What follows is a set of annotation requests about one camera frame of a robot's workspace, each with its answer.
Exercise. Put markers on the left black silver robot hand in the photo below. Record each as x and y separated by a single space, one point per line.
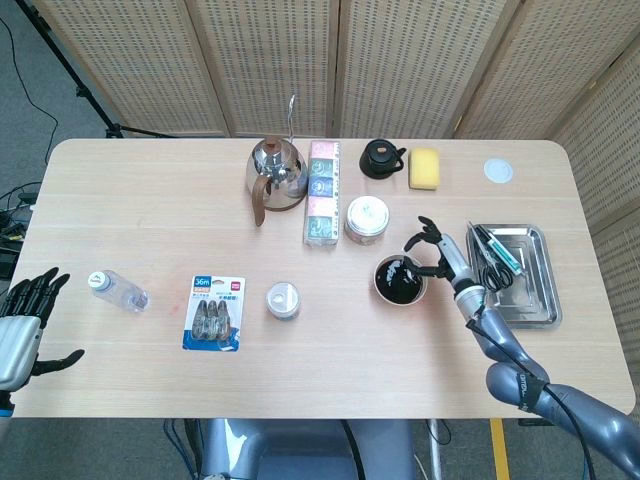
17 337

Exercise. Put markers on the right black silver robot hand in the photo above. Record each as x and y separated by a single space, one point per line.
455 262

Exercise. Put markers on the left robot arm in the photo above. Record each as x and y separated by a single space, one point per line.
4 410

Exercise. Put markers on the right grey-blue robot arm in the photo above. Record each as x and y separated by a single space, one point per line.
520 360

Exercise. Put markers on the white cup of black liquid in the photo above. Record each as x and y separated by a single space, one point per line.
400 292

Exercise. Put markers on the black pen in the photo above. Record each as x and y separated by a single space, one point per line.
477 240

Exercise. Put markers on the black scissors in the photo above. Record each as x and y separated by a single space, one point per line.
495 280

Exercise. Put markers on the green white marker pen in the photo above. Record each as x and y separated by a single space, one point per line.
502 250

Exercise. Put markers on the rectangular steel tray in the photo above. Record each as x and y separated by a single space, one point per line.
535 295

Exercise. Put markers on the yellow sponge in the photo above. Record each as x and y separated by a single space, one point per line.
425 168

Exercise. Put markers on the clear jar of binder clips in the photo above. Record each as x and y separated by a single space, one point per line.
366 217

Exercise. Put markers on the clear plastic bottle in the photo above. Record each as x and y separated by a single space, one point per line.
120 292

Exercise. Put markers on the small black teapot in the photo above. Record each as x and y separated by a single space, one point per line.
379 159

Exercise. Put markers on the long tea box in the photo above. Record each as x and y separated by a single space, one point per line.
322 195

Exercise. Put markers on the small round tin can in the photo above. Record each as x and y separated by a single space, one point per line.
283 300

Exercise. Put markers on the blue tape roll blister pack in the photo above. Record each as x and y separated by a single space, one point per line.
214 315

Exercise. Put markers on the wooden woven folding screen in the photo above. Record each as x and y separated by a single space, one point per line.
400 65

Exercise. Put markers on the grey-blue robot torso base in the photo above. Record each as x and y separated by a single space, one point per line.
300 450

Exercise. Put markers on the black tripod stand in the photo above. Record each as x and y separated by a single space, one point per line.
87 95

